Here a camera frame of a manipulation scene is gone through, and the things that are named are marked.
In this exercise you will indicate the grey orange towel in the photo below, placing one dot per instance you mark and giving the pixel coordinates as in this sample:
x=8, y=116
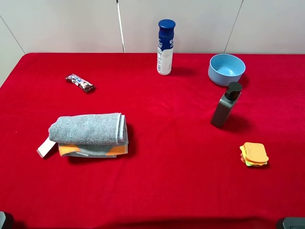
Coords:
x=88, y=136

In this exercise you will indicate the red tablecloth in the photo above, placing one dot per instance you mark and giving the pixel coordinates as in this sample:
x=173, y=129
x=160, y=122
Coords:
x=180, y=171

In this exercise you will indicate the chocolate bar wrapper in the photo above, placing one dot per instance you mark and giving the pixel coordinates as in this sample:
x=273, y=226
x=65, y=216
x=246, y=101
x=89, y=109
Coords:
x=79, y=82

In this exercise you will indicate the blue capped white bottle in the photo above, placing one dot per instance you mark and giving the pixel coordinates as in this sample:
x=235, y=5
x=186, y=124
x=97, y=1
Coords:
x=165, y=46

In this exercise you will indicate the dark grey pump bottle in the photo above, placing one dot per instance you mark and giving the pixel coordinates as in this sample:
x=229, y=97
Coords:
x=226, y=104

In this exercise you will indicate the light blue bowl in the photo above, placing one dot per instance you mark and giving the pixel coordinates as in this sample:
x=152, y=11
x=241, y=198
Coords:
x=225, y=68

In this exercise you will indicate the toy sandwich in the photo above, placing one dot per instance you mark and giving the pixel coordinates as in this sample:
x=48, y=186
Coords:
x=253, y=154

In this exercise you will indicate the dark base right corner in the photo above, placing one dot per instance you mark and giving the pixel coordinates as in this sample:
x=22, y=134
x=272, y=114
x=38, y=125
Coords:
x=291, y=223

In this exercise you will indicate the dark base corner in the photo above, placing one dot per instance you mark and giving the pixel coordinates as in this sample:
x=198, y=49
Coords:
x=291, y=223
x=6, y=220

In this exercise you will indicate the dark base left corner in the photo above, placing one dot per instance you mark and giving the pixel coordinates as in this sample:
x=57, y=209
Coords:
x=6, y=220

